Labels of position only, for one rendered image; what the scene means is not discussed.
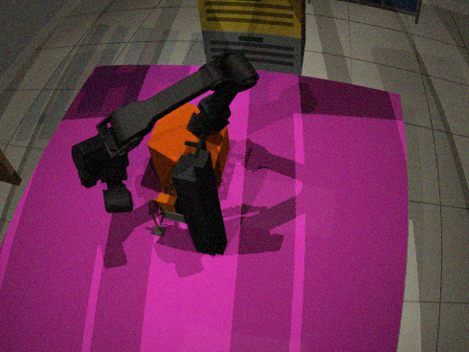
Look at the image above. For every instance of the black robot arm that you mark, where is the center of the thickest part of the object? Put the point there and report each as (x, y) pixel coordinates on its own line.
(129, 123)

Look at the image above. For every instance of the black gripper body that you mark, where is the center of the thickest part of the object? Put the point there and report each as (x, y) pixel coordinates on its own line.
(117, 198)

